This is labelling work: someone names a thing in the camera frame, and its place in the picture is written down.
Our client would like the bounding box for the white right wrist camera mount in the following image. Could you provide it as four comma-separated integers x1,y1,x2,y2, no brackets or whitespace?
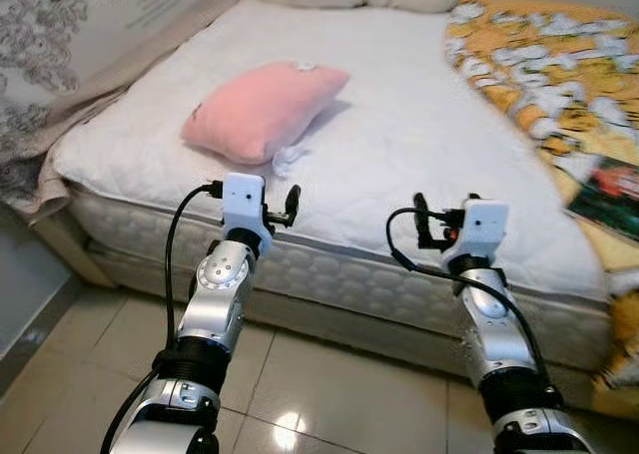
446,199,509,267

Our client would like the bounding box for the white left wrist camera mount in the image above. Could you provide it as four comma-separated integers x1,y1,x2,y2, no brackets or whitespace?
221,173,273,255

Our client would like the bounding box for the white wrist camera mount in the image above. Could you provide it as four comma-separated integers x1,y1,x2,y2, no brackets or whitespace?
221,173,273,255
446,199,509,267

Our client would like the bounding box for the white tissue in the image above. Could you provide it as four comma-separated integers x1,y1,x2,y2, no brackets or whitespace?
272,145,313,171

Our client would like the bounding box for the white quilted mattress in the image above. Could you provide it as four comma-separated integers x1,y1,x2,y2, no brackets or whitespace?
48,0,615,310

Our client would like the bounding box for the dark green red book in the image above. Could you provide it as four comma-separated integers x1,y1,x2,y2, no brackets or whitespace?
566,155,639,240

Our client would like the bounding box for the grey printed wall cloth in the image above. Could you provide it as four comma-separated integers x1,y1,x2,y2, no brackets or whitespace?
0,0,226,206

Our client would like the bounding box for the pink pillow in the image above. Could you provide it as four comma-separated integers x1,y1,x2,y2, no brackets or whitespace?
180,61,352,166

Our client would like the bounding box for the white upholstered bed base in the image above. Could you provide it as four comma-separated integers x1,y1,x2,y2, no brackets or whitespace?
35,207,612,385

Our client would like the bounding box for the yellow white patterned blanket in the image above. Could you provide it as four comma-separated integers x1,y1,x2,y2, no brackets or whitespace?
442,0,639,420

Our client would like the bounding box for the grey tile baseboard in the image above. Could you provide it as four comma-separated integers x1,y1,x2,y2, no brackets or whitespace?
0,274,86,395

